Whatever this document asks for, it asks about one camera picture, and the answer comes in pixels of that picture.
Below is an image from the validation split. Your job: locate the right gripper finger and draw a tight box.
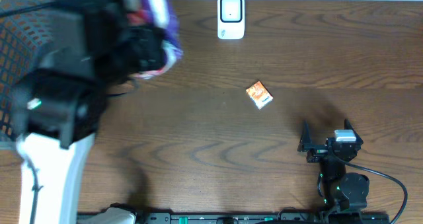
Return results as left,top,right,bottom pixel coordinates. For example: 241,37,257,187
297,121,313,152
344,119,364,145

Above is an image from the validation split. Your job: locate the red purple snack packet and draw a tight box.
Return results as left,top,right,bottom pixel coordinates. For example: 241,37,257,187
127,0,183,80

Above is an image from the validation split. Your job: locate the small orange snack packet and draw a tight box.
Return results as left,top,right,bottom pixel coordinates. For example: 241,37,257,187
246,81,274,110

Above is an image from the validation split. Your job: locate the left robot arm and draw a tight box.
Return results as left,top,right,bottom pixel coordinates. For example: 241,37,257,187
11,0,182,223

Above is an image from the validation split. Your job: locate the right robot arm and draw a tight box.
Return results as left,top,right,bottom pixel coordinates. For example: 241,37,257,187
297,120,369,223

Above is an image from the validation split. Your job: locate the white barcode scanner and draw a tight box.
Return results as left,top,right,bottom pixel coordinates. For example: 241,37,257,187
217,0,245,40

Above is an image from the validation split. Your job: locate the grey plastic mesh basket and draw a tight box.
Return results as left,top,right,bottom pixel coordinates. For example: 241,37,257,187
1,0,53,150

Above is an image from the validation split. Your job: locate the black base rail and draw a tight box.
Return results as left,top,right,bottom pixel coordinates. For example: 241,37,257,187
135,209,390,224

